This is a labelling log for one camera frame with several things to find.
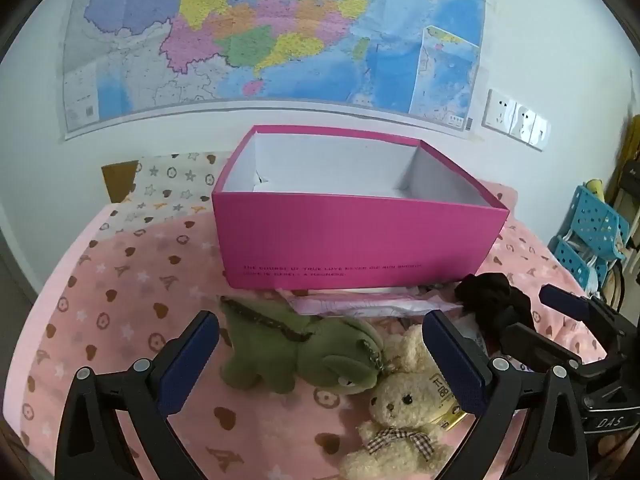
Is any white gold tissue pack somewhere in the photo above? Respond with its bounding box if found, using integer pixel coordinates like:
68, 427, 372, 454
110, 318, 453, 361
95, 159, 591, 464
432, 372, 473, 431

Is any dark metal frame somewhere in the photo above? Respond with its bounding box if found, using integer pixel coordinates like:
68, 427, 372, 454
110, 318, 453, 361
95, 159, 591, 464
612, 160, 640, 281

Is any green plush toy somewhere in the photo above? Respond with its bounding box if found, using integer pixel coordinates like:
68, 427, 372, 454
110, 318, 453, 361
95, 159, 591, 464
220, 296, 385, 395

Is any white wall socket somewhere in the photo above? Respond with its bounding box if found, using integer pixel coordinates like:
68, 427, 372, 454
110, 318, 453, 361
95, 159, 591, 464
482, 88, 519, 134
531, 115, 551, 151
510, 102, 537, 142

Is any brown wooden headboard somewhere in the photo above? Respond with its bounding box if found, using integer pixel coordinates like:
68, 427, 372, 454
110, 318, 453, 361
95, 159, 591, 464
101, 160, 140, 204

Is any small beige plush toy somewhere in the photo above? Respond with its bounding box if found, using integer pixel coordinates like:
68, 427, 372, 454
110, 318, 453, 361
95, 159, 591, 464
385, 324, 431, 376

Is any blue plastic basket rack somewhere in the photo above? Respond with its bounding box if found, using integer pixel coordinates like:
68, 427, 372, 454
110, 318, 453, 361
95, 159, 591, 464
552, 185, 631, 291

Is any pink plastic packet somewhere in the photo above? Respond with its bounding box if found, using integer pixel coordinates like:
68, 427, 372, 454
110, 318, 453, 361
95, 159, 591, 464
287, 287, 466, 319

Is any black cloth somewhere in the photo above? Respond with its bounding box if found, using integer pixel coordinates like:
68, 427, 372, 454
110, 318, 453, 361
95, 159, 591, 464
454, 272, 535, 356

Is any white star printed pillow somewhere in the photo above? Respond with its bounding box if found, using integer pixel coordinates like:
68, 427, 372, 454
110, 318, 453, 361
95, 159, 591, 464
95, 151, 233, 233

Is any beige teddy bear checked bow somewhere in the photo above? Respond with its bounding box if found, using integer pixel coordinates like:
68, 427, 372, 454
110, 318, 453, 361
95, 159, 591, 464
340, 370, 463, 480

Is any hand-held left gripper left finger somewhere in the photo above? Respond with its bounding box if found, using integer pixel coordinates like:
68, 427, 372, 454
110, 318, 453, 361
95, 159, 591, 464
54, 310, 221, 480

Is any pink cardboard box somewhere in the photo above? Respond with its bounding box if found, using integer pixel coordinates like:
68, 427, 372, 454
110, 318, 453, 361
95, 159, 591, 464
211, 125, 511, 291

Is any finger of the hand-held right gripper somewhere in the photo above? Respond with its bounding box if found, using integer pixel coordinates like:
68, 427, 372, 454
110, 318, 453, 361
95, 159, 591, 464
501, 324, 585, 375
539, 284, 628, 361

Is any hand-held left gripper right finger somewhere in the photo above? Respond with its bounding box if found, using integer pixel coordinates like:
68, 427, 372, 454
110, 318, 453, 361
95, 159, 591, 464
421, 310, 592, 480

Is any colourful wall map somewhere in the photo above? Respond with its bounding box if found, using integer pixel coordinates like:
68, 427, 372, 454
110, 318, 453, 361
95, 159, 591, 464
60, 0, 488, 142

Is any pink printed bedsheet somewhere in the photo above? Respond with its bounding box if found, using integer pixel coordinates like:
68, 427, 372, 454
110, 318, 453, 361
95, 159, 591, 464
15, 180, 608, 480

